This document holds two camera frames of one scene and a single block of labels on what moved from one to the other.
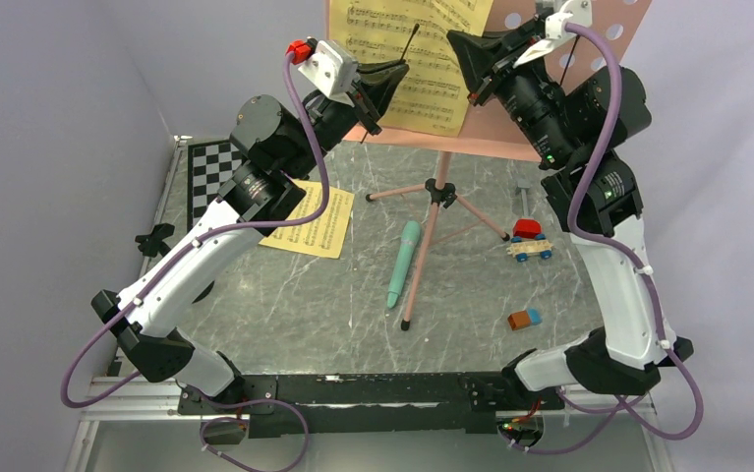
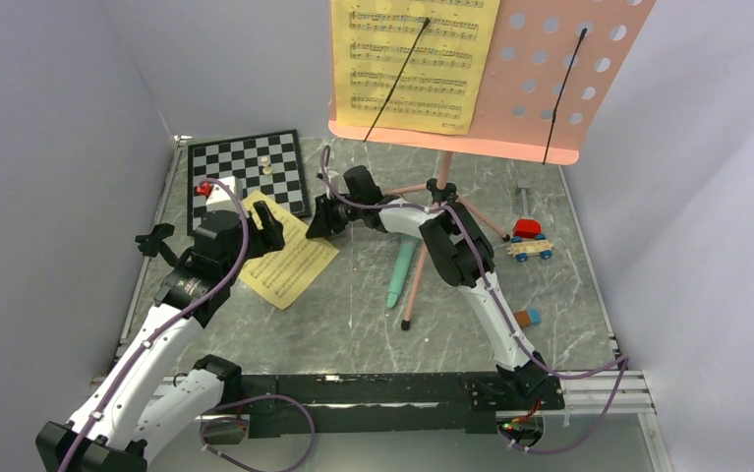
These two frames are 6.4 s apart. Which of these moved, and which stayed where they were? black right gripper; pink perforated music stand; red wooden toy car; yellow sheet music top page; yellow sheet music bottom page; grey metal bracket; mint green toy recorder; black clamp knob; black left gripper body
Moved: black left gripper body; yellow sheet music bottom page; black right gripper
Stayed: mint green toy recorder; pink perforated music stand; red wooden toy car; yellow sheet music top page; black clamp knob; grey metal bracket
